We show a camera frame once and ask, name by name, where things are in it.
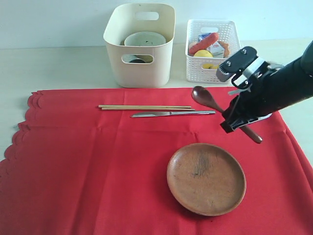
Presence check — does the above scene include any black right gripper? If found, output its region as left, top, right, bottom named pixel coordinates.
left=220, top=70, right=284, bottom=133

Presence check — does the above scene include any dark wooden spoon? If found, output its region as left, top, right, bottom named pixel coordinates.
left=191, top=86, right=263, bottom=144

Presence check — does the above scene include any brown wooden plate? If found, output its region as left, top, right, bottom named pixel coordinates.
left=166, top=143, right=246, bottom=216

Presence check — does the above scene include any yellow cheese wedge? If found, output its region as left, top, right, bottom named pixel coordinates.
left=202, top=64, right=219, bottom=70

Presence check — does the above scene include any yellow lemon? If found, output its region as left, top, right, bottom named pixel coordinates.
left=194, top=49, right=213, bottom=58

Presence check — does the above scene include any blue white milk carton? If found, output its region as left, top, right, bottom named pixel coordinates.
left=198, top=33, right=224, bottom=58

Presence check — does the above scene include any metal table knife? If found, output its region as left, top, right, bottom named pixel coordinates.
left=131, top=110, right=216, bottom=118

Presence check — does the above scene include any red sausage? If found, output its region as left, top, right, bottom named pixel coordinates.
left=188, top=32, right=219, bottom=54

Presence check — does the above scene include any white ceramic bowl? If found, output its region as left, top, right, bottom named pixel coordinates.
left=124, top=31, right=166, bottom=47

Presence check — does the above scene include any stainless steel cup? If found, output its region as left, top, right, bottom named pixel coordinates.
left=122, top=54, right=146, bottom=63

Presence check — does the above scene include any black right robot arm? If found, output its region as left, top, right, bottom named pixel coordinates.
left=216, top=44, right=313, bottom=133

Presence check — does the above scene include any white perforated plastic basket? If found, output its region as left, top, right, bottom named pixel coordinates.
left=185, top=19, right=241, bottom=84

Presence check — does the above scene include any cream plastic bin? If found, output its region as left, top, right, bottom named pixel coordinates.
left=103, top=3, right=176, bottom=88

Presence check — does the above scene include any red tablecloth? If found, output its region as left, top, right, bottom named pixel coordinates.
left=0, top=88, right=313, bottom=235

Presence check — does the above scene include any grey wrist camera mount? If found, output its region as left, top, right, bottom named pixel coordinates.
left=216, top=46, right=284, bottom=95

